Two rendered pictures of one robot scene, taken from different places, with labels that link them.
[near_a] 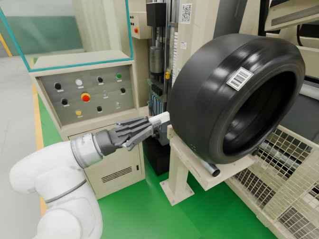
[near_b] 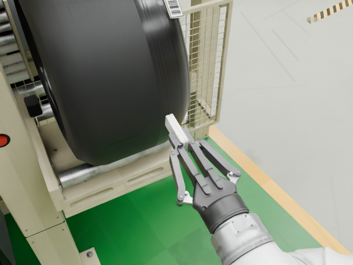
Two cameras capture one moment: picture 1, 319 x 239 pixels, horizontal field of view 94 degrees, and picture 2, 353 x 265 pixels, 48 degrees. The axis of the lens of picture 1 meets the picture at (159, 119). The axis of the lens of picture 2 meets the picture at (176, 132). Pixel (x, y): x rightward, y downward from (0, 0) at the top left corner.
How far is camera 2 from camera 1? 0.70 m
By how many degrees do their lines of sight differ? 64
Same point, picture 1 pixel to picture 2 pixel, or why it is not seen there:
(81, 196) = (296, 254)
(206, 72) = (132, 27)
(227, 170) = not seen: hidden behind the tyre
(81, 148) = (261, 229)
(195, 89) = (143, 59)
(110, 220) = not seen: outside the picture
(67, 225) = (335, 254)
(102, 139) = (239, 202)
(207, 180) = not seen: hidden behind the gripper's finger
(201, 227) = (155, 247)
